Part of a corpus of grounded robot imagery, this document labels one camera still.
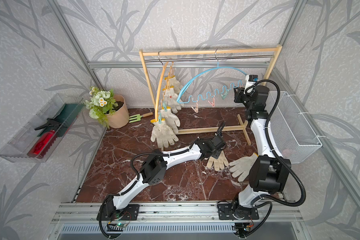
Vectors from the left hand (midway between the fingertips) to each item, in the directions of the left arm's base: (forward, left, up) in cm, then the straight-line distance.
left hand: (217, 150), depth 93 cm
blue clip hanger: (+46, -1, -1) cm, 46 cm away
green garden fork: (+31, +57, -5) cm, 65 cm away
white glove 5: (-9, -15, -4) cm, 18 cm away
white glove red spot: (+23, +29, +22) cm, 43 cm away
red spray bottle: (-14, +76, +31) cm, 83 cm away
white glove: (+32, +28, +27) cm, 50 cm away
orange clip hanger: (+45, +32, +28) cm, 62 cm away
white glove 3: (0, +32, +17) cm, 36 cm away
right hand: (+20, -7, +34) cm, 40 cm away
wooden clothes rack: (+23, -21, -4) cm, 31 cm away
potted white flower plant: (+16, +64, +19) cm, 69 cm away
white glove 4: (-7, -1, -4) cm, 8 cm away
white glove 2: (+9, +28, +19) cm, 35 cm away
